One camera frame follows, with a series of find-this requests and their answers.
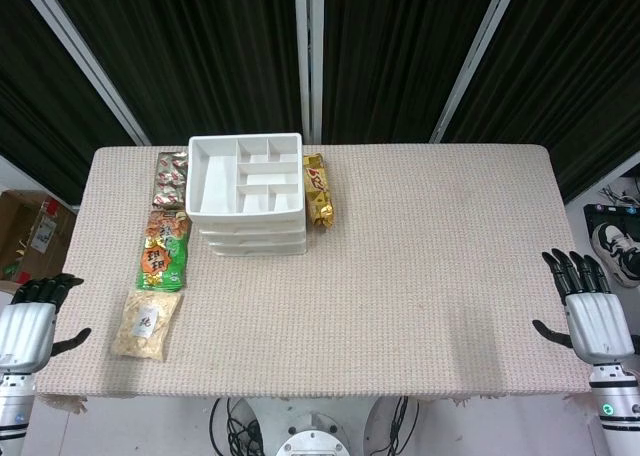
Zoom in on brown cardboard box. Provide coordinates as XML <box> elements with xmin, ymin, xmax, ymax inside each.
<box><xmin>0</xmin><ymin>189</ymin><xmax>79</xmax><ymax>283</ymax></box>

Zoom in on black white sneaker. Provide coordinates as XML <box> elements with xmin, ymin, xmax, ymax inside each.
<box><xmin>591</xmin><ymin>221</ymin><xmax>640</xmax><ymax>289</ymax></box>

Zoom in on black equipment case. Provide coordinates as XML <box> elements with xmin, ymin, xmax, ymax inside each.
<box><xmin>583</xmin><ymin>203</ymin><xmax>640</xmax><ymax>242</ymax></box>

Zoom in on silver red snack bag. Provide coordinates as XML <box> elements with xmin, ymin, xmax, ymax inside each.
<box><xmin>151</xmin><ymin>150</ymin><xmax>190</xmax><ymax>210</ymax></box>

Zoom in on green orange snack bag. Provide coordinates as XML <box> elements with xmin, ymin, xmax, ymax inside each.
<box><xmin>135</xmin><ymin>209</ymin><xmax>193</xmax><ymax>294</ymax></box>

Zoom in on white divided trays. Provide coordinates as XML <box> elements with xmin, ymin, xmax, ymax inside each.
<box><xmin>185</xmin><ymin>132</ymin><xmax>308</xmax><ymax>258</ymax></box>

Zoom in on beige waffle tablecloth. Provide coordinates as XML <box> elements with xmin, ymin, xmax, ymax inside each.
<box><xmin>32</xmin><ymin>144</ymin><xmax>599</xmax><ymax>402</ymax></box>

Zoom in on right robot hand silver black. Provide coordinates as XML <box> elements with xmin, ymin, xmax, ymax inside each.
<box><xmin>532</xmin><ymin>248</ymin><xmax>637</xmax><ymax>366</ymax></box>

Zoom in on black cable bundle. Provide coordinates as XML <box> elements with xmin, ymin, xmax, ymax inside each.
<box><xmin>208</xmin><ymin>397</ymin><xmax>266</xmax><ymax>456</ymax></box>

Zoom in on white grey robot base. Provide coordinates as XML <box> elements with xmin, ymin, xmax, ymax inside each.
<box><xmin>214</xmin><ymin>395</ymin><xmax>421</xmax><ymax>456</ymax></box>

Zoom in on black pleated curtain panel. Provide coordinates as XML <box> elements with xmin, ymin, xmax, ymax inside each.
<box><xmin>42</xmin><ymin>0</ymin><xmax>307</xmax><ymax>147</ymax></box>
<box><xmin>321</xmin><ymin>0</ymin><xmax>504</xmax><ymax>146</ymax></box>
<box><xmin>442</xmin><ymin>0</ymin><xmax>640</xmax><ymax>205</ymax></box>
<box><xmin>0</xmin><ymin>0</ymin><xmax>139</xmax><ymax>205</ymax></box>

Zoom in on grey partition frame post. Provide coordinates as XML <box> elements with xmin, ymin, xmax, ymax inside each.
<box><xmin>293</xmin><ymin>0</ymin><xmax>327</xmax><ymax>145</ymax></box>
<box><xmin>428</xmin><ymin>0</ymin><xmax>525</xmax><ymax>145</ymax></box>
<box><xmin>10</xmin><ymin>0</ymin><xmax>152</xmax><ymax>146</ymax></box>

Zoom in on gold snack bag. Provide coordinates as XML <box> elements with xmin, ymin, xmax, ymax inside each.
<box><xmin>302</xmin><ymin>154</ymin><xmax>337</xmax><ymax>233</ymax></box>

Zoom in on clear bag of pale chips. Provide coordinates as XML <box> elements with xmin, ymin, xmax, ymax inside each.
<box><xmin>111</xmin><ymin>289</ymin><xmax>185</xmax><ymax>363</ymax></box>

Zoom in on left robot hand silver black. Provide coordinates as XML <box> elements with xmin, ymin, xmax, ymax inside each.
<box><xmin>0</xmin><ymin>273</ymin><xmax>93</xmax><ymax>375</ymax></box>

